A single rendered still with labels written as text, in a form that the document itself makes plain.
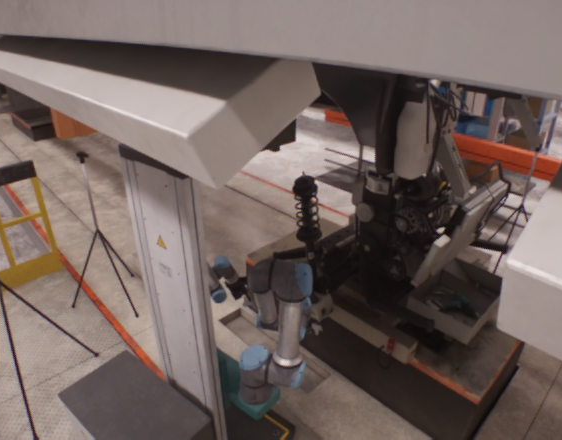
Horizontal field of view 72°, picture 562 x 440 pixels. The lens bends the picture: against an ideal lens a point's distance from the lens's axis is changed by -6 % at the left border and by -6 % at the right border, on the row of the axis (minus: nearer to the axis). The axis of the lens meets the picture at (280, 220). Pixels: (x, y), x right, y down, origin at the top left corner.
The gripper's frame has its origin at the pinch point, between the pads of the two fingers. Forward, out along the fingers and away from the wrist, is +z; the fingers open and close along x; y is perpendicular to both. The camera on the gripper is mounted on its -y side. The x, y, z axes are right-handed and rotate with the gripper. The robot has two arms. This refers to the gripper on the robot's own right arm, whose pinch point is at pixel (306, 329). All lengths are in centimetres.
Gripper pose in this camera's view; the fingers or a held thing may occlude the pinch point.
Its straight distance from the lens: 218.6
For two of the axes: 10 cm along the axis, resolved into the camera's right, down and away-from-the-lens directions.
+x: 9.9, 0.1, -1.4
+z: 1.1, 6.1, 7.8
